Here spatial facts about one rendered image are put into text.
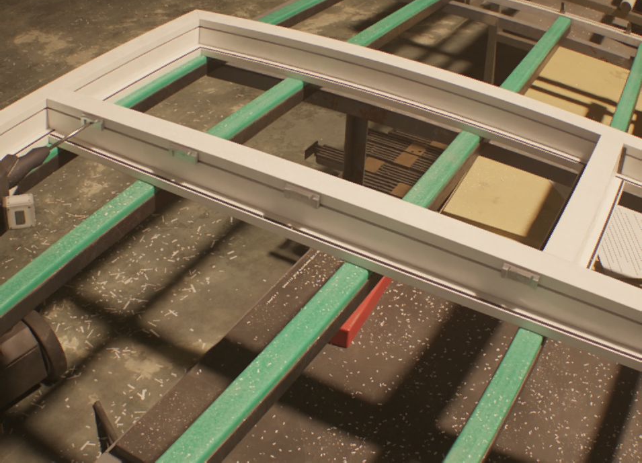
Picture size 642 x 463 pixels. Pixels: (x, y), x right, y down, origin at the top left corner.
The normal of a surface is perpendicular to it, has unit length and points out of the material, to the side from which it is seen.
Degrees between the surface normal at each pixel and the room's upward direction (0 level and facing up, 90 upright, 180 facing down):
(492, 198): 0
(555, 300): 90
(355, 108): 90
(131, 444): 0
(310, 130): 0
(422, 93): 90
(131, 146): 90
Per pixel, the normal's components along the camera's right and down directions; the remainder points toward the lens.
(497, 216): 0.04, -0.83
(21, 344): 0.59, -0.33
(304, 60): -0.52, 0.47
